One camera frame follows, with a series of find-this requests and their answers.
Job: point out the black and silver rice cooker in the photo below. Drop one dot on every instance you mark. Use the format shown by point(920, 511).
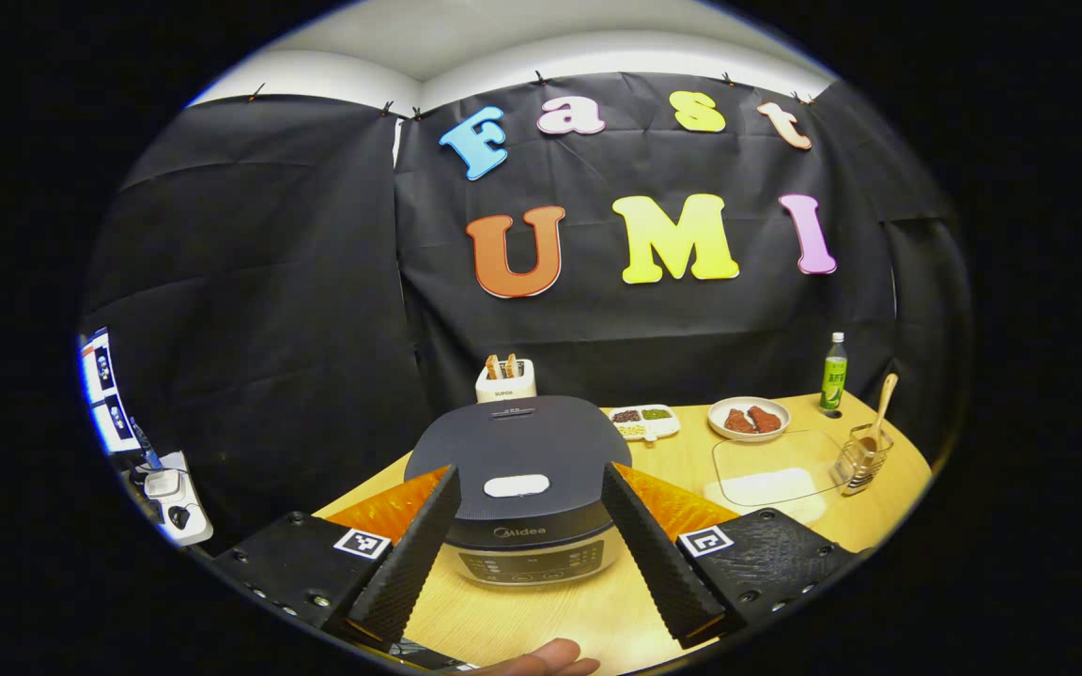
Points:
point(517, 441)

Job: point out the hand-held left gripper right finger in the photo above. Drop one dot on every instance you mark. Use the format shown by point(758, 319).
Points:
point(658, 563)

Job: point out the brown meat piece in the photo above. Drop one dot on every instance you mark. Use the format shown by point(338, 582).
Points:
point(765, 419)
point(738, 421)

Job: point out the white divided grain dish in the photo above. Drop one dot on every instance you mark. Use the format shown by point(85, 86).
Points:
point(644, 430)

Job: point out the brown toast slice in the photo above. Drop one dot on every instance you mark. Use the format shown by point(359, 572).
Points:
point(511, 364)
point(492, 366)

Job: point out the white round plate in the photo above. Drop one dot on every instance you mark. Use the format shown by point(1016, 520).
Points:
point(718, 420)

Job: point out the wooden spoon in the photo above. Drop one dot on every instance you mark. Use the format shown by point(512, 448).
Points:
point(884, 399)

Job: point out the white side desk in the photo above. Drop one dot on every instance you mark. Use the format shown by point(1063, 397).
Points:
point(193, 533)

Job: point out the green drink bottle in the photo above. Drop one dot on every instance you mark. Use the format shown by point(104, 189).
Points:
point(834, 374)

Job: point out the white toaster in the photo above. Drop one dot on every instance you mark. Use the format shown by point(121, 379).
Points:
point(505, 387)

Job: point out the computer monitor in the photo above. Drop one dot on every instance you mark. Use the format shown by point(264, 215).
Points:
point(104, 390)

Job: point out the black computer mouse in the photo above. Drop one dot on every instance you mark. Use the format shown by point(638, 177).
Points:
point(180, 516)

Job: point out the black backdrop cloth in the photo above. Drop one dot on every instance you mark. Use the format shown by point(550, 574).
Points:
point(297, 282)

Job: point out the small white rounded box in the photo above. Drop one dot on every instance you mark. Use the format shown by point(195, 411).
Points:
point(162, 483)

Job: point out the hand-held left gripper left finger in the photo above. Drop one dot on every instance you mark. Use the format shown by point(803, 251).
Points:
point(409, 568)

